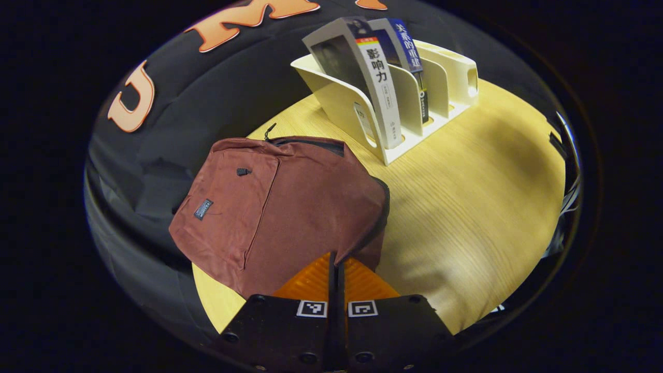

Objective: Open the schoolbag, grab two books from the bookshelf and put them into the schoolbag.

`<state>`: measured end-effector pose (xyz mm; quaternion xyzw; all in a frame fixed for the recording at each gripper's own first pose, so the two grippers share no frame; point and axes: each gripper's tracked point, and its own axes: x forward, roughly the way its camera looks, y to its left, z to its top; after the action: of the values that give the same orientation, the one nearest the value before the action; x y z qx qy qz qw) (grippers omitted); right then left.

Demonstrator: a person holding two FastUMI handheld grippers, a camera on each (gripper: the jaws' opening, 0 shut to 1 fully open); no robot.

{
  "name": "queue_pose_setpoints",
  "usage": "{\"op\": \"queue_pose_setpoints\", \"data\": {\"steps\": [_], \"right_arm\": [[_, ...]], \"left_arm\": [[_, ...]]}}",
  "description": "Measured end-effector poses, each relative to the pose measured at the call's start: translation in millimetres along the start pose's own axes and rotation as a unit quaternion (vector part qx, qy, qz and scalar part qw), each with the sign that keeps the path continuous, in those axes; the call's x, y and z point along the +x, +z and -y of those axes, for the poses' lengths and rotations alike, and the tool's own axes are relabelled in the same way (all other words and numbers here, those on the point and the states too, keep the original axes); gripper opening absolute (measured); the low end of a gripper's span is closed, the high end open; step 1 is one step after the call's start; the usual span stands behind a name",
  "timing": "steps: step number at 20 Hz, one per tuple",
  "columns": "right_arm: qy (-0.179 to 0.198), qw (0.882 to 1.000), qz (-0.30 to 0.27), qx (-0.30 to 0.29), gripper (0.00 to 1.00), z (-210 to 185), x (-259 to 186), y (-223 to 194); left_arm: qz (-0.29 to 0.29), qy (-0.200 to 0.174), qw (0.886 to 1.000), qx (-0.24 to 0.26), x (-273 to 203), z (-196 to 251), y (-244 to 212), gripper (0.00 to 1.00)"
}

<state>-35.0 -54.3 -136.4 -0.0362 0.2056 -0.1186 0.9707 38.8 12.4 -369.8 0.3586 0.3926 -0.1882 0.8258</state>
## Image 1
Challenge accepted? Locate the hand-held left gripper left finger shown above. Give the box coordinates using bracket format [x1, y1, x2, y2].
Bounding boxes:
[220, 252, 337, 372]

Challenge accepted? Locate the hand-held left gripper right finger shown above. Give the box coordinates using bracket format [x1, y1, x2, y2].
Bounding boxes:
[337, 256, 456, 372]

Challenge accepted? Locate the maroon schoolbag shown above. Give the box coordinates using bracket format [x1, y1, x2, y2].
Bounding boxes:
[169, 123, 391, 300]

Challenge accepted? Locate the white bookshelf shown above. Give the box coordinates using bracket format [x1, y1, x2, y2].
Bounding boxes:
[291, 40, 479, 166]

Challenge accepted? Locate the grey cover book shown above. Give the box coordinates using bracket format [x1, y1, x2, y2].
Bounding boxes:
[302, 17, 405, 151]

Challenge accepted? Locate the blue cover book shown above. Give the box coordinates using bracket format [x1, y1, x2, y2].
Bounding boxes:
[369, 18, 430, 124]

